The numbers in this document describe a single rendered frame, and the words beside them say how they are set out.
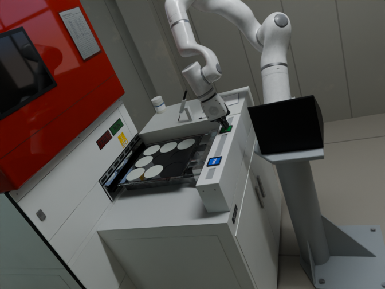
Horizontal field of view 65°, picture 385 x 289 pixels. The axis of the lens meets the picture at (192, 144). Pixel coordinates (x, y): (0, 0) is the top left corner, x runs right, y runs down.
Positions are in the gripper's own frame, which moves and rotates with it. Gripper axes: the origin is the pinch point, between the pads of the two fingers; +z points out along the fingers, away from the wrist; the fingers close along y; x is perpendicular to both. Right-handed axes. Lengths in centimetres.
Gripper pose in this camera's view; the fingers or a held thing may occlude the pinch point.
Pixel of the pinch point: (224, 124)
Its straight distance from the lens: 143.7
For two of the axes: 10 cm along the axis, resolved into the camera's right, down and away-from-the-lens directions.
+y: 8.0, -3.3, -5.0
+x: 2.7, -5.4, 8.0
